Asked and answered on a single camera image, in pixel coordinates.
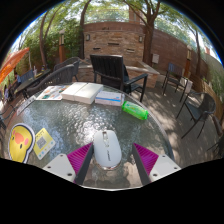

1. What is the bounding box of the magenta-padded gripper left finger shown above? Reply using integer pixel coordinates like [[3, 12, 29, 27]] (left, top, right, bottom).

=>
[[42, 142, 95, 186]]

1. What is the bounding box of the white flat box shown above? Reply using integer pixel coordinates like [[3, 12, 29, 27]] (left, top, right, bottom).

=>
[[73, 83, 104, 106], [60, 81, 88, 102]]

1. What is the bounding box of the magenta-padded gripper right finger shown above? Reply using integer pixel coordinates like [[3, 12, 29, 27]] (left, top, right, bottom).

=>
[[130, 142, 182, 186]]

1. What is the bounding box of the dark mesh patio chair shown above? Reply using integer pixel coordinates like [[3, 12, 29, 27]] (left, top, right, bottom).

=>
[[206, 114, 224, 158], [0, 96, 15, 134], [175, 92, 217, 140]]

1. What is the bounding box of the grey wall utility box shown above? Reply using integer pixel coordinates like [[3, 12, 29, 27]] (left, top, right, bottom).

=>
[[151, 53, 160, 65]]

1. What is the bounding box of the blue chair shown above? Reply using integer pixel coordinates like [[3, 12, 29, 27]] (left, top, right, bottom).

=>
[[18, 69, 36, 84]]

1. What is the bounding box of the dark patio table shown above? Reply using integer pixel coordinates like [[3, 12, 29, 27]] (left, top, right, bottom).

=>
[[14, 68, 53, 98]]

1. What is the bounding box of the orange patio umbrella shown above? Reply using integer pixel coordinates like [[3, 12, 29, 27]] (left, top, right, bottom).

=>
[[0, 47, 30, 84]]

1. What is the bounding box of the stone fire pit counter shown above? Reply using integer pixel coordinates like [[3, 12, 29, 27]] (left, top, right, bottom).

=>
[[77, 59, 161, 90]]

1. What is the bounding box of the black metal chair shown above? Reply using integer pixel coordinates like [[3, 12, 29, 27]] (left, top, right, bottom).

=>
[[161, 62, 186, 103]]

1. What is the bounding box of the black slatted armchair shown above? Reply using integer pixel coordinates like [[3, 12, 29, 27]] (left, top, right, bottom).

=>
[[89, 54, 149, 103]]

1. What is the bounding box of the blue and white box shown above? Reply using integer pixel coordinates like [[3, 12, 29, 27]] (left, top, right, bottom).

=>
[[94, 90, 126, 107]]

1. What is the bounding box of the yellow square card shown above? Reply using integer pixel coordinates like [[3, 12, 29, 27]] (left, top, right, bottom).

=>
[[32, 127, 57, 161]]

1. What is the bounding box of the dark wicker chair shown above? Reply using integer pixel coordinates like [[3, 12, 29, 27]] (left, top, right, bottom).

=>
[[53, 56, 81, 83], [25, 63, 76, 99]]

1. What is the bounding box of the green wrapped pack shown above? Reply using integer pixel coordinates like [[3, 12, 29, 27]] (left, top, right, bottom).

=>
[[121, 100, 150, 121]]

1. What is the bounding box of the colourful printed brochure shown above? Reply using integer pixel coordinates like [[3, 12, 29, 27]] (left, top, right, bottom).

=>
[[35, 84, 71, 102]]

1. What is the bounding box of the white computer mouse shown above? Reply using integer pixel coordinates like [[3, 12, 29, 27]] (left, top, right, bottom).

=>
[[92, 129, 123, 171]]

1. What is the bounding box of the yellow duck-shaped mouse pad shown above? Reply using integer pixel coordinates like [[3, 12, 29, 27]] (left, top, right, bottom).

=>
[[7, 123, 36, 164]]

